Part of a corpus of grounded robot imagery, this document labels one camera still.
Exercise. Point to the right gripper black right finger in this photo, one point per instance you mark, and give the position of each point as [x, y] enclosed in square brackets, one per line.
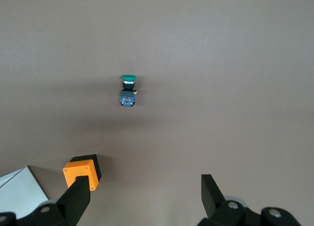
[212, 199]

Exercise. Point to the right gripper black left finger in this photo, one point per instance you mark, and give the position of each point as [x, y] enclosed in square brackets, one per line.
[76, 199]

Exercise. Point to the green mushroom push button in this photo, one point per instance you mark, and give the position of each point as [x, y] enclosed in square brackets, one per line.
[128, 93]

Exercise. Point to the white drawer cabinet shell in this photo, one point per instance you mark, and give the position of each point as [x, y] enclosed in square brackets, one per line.
[19, 189]

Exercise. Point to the orange box with black base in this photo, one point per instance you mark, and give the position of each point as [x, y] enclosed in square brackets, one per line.
[81, 168]

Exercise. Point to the brown table mat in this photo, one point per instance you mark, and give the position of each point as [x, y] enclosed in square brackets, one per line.
[196, 88]

